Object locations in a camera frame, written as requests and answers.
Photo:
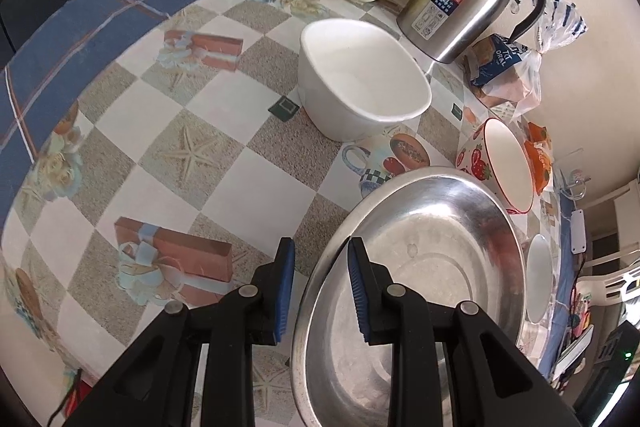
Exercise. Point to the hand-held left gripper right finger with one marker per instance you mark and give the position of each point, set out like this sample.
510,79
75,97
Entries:
357,287

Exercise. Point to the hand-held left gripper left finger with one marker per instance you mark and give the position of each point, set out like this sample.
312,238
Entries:
285,287

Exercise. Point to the large steel basin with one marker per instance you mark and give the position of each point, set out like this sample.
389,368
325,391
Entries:
440,247

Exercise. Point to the strawberry print bowl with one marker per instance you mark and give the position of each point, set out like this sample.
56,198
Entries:
507,162

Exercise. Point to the small white plate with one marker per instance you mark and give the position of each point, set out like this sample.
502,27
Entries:
540,277

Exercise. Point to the printed checked tablecloth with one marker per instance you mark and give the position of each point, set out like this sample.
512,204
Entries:
200,117

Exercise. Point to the white square bowl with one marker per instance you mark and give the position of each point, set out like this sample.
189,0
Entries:
365,77

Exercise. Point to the orange snack packet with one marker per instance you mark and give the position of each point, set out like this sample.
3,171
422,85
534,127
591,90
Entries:
541,167
537,133

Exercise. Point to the white power strip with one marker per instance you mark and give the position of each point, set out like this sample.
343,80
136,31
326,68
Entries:
579,229

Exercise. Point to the clear glass cup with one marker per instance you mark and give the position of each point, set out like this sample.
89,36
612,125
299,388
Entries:
575,182

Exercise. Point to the bagged sliced bread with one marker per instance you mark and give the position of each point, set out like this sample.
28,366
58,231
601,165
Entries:
505,72

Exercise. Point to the blue plaid tablecloth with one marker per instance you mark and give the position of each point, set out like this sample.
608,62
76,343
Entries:
75,37

